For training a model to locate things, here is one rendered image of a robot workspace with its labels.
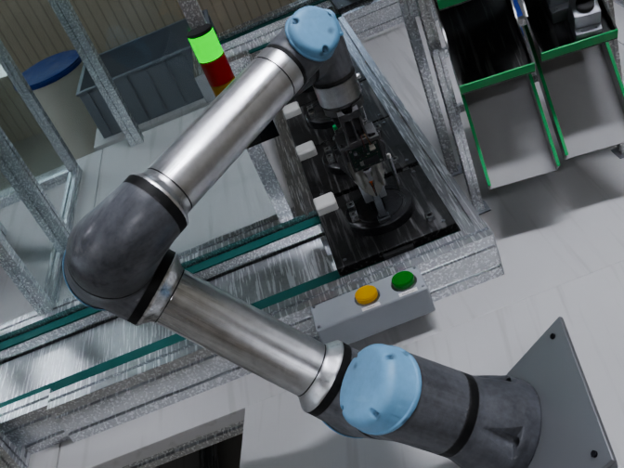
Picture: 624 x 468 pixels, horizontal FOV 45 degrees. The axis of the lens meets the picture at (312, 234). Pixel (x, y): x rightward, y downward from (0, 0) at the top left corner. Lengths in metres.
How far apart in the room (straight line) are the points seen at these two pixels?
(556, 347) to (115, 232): 0.59
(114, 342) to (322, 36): 0.86
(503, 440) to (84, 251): 0.58
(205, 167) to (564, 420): 0.55
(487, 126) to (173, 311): 0.73
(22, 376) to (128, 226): 0.86
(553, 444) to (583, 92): 0.74
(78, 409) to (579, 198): 1.06
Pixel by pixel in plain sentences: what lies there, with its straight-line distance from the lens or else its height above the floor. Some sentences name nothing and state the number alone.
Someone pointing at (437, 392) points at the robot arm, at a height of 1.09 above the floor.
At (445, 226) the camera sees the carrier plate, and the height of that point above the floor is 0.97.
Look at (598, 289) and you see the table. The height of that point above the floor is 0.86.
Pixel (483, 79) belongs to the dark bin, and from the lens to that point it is 1.36.
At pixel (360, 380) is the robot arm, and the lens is 1.02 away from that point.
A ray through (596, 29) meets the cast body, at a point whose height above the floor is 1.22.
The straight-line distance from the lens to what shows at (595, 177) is 1.66.
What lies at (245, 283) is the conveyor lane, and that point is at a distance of 1.60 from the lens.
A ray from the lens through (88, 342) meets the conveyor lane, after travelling 1.70.
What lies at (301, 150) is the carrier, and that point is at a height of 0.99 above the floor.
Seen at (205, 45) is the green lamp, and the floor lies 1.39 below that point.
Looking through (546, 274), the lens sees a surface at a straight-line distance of 1.45.
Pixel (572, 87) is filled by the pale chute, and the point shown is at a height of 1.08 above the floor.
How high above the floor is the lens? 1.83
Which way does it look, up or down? 34 degrees down
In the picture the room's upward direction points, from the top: 24 degrees counter-clockwise
